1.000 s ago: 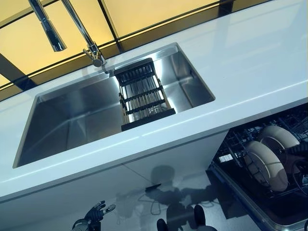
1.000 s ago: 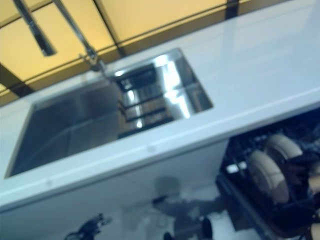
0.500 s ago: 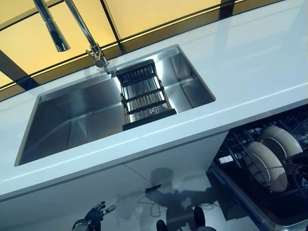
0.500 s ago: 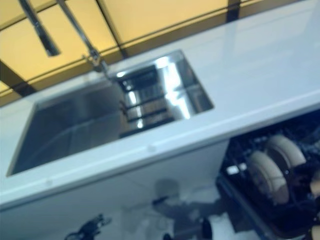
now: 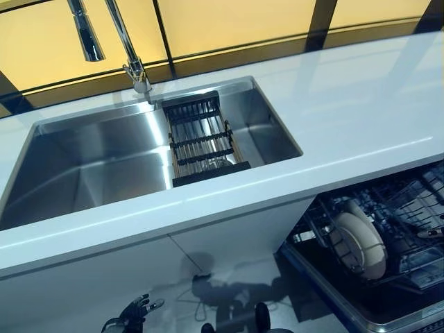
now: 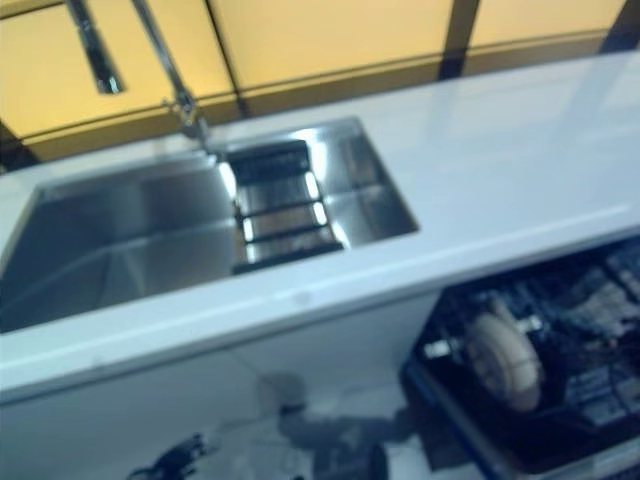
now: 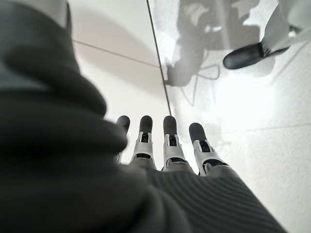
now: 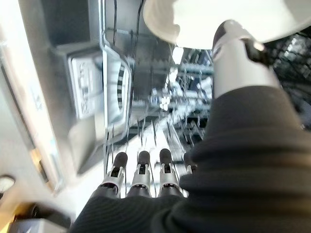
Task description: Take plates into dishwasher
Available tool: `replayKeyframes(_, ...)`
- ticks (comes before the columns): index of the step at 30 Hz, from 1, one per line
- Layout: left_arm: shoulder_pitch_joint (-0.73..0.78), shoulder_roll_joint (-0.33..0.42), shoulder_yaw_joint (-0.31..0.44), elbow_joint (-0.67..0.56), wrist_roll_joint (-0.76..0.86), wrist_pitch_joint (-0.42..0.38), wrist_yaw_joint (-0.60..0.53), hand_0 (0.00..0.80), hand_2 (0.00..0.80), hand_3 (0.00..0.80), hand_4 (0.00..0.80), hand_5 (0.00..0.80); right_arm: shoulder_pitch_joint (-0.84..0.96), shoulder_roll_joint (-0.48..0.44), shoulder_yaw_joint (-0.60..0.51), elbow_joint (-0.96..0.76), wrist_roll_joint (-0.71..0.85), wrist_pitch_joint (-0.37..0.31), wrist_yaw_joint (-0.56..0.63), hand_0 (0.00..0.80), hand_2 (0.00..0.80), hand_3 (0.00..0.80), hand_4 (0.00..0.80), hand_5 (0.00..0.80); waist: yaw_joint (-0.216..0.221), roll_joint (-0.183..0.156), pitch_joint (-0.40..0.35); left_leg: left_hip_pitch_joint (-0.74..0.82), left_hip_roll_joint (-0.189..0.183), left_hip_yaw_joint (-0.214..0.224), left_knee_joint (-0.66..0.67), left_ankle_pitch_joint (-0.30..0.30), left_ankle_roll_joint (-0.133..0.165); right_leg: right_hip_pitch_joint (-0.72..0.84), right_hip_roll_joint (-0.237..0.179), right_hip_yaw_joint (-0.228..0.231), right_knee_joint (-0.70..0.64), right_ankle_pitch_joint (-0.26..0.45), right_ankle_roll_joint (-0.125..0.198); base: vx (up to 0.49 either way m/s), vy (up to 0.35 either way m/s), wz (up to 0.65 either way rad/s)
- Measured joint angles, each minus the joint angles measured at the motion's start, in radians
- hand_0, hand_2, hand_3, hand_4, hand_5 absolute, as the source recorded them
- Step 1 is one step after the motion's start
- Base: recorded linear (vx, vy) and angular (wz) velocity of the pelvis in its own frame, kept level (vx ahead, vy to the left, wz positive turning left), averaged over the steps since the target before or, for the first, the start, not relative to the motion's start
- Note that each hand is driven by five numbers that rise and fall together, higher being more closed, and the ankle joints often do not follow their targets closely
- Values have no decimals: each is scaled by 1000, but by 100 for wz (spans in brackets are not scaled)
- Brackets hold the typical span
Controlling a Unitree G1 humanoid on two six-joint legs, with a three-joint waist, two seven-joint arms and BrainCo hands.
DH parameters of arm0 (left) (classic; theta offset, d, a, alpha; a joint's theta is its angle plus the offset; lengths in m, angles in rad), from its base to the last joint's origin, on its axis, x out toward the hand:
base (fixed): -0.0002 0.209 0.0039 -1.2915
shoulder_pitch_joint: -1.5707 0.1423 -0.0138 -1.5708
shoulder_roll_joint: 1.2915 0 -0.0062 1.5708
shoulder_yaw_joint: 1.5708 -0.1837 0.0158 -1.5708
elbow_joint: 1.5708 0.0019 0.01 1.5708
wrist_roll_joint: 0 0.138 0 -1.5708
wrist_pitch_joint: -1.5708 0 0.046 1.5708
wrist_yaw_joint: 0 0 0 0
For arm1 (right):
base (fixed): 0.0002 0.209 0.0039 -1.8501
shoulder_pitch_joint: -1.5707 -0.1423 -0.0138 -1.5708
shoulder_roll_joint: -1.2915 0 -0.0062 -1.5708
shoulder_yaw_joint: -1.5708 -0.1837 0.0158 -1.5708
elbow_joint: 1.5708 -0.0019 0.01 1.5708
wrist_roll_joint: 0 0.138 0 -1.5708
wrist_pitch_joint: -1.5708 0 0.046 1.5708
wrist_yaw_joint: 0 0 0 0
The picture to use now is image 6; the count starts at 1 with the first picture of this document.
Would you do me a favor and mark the dark left robot hand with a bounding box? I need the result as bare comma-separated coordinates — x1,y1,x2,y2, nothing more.
144,433,212,480

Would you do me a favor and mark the black built-in dishwasher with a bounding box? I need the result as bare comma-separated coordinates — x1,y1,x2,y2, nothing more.
399,234,640,480

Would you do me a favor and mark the narrow white cabinet door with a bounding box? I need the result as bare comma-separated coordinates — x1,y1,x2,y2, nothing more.
234,289,444,416

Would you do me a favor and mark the right robot leg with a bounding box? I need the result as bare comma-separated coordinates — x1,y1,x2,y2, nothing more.
367,442,392,480

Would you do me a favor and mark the stainless steel kitchen sink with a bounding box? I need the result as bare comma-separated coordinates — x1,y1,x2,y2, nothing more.
0,115,421,335

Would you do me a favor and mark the black dish drying rack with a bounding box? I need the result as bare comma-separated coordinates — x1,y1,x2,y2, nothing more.
224,139,351,275

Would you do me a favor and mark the chrome pull-down kitchen faucet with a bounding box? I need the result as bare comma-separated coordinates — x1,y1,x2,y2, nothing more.
66,0,210,151

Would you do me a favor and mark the dark-framed yellow window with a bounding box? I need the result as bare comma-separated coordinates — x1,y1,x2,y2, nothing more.
0,0,640,174

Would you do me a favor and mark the wire dishwasher basket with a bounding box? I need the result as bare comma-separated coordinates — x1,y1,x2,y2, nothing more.
424,244,640,451

